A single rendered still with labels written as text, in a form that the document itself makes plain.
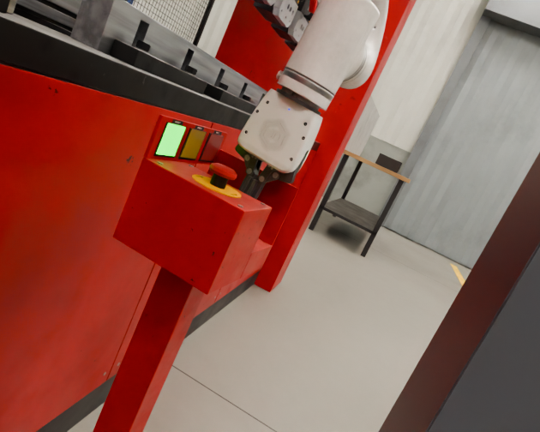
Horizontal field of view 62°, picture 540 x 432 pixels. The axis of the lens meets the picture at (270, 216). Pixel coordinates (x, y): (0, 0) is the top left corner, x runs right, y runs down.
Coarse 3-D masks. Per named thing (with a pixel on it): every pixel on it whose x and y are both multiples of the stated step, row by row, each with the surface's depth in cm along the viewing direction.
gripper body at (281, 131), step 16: (272, 96) 66; (288, 96) 64; (256, 112) 67; (272, 112) 66; (288, 112) 65; (304, 112) 64; (320, 112) 66; (256, 128) 67; (272, 128) 66; (288, 128) 65; (304, 128) 65; (240, 144) 68; (256, 144) 67; (272, 144) 66; (288, 144) 65; (304, 144) 65; (272, 160) 66; (288, 160) 66; (304, 160) 69
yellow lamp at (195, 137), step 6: (192, 132) 66; (198, 132) 67; (204, 132) 69; (192, 138) 66; (198, 138) 68; (186, 144) 66; (192, 144) 67; (198, 144) 69; (186, 150) 67; (192, 150) 68; (198, 150) 70; (180, 156) 66; (186, 156) 67; (192, 156) 69
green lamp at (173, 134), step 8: (168, 128) 60; (176, 128) 61; (184, 128) 63; (168, 136) 61; (176, 136) 62; (160, 144) 60; (168, 144) 62; (176, 144) 63; (160, 152) 61; (168, 152) 62
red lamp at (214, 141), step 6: (210, 138) 71; (216, 138) 73; (222, 138) 75; (210, 144) 72; (216, 144) 74; (204, 150) 72; (210, 150) 73; (216, 150) 75; (204, 156) 72; (210, 156) 74
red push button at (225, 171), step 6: (210, 168) 60; (216, 168) 59; (222, 168) 60; (228, 168) 61; (216, 174) 60; (222, 174) 59; (228, 174) 60; (234, 174) 60; (216, 180) 60; (222, 180) 60; (216, 186) 61; (222, 186) 61
